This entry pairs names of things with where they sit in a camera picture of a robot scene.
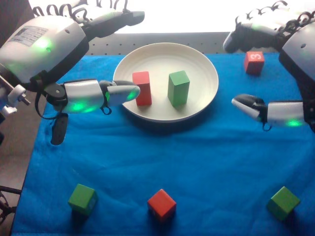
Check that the blue cloth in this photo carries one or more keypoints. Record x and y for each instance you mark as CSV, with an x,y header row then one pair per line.
x,y
172,159

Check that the plain red cube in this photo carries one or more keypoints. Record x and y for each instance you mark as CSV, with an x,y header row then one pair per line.
x,y
161,204

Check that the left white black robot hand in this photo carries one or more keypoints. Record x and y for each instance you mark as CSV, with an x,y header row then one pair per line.
x,y
49,37

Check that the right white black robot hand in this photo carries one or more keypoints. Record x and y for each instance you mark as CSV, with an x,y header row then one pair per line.
x,y
302,56

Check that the red block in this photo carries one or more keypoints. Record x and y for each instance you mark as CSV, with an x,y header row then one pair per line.
x,y
142,84

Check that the green block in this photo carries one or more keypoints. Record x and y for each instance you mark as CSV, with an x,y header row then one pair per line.
x,y
178,88

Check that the white round plate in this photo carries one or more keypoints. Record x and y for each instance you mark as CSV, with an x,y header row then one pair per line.
x,y
162,60

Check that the red cube with number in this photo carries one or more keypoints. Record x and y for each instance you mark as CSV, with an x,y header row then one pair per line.
x,y
254,62

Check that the green cube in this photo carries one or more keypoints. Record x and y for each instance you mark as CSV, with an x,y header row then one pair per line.
x,y
283,202
82,199

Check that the grey perforated board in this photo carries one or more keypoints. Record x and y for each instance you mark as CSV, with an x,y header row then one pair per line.
x,y
108,46

